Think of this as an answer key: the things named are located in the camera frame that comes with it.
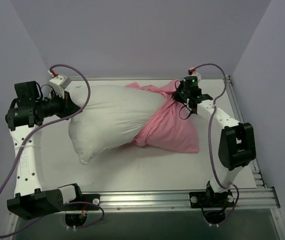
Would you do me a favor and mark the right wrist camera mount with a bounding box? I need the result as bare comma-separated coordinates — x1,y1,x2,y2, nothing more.
183,67,202,88

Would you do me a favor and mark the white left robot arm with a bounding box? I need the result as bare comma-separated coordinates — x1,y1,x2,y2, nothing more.
5,76,84,220

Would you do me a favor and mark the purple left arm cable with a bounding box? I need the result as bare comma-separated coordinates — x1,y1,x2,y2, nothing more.
0,64,105,240

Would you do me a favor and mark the white pillow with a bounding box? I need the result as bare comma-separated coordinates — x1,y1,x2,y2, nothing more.
68,85,165,165

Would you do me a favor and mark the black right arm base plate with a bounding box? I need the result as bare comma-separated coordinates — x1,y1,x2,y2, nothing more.
188,190,235,209

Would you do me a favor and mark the pink rose-print pillowcase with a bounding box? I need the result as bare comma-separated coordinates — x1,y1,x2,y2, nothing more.
126,80,200,154

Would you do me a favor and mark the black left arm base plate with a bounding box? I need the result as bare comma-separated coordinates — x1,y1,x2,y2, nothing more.
64,193,101,211

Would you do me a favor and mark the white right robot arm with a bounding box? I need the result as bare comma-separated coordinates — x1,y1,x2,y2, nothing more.
172,76,256,207

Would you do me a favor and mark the front aluminium rail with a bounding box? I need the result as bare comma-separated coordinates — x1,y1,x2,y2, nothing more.
9,187,281,216

